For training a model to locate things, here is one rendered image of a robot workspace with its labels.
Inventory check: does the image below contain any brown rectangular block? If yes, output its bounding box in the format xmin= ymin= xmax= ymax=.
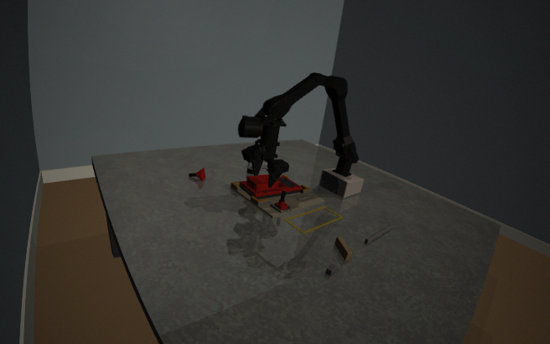
xmin=335 ymin=237 xmax=352 ymax=261

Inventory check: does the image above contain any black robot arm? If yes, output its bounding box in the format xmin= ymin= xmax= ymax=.
xmin=238 ymin=73 xmax=359 ymax=177

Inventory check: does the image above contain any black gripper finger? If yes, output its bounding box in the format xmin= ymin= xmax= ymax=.
xmin=252 ymin=158 xmax=263 ymax=175
xmin=267 ymin=169 xmax=285 ymax=188

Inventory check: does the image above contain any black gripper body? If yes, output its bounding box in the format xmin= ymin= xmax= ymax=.
xmin=257 ymin=138 xmax=289 ymax=173

